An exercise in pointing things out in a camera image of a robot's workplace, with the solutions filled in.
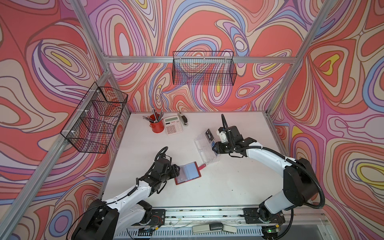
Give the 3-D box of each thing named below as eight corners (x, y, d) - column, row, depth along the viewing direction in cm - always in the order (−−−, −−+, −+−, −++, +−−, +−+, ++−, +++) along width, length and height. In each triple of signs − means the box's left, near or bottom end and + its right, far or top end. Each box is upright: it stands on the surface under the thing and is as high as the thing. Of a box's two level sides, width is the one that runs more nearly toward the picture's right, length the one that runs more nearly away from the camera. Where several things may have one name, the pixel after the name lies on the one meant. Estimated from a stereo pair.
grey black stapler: (185, 126, 112) (184, 123, 109) (177, 116, 119) (177, 112, 116) (189, 124, 113) (189, 121, 110) (182, 114, 121) (181, 110, 118)
